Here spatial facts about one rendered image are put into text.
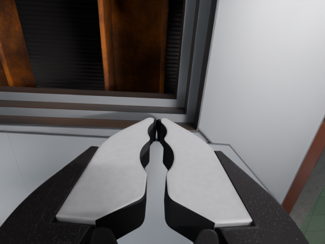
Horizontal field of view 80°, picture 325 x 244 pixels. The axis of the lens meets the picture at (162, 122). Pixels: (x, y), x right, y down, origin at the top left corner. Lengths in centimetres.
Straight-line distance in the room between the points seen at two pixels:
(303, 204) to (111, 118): 50
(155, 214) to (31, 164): 11
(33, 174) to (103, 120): 7
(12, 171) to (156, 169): 12
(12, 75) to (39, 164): 17
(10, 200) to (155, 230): 14
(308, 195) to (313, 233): 167
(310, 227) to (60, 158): 208
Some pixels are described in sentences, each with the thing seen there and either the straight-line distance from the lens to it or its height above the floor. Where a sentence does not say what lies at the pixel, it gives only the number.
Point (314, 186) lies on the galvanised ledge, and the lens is 54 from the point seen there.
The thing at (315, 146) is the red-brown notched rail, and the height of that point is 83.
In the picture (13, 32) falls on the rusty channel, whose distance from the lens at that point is 34.
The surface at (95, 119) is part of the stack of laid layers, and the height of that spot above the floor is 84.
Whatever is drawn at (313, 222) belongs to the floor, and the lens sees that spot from 210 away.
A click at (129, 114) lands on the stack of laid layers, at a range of 15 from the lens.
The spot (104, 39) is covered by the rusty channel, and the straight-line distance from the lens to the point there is 26.
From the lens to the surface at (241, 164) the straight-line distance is 17.
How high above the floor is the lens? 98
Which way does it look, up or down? 62 degrees down
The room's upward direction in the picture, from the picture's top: 178 degrees clockwise
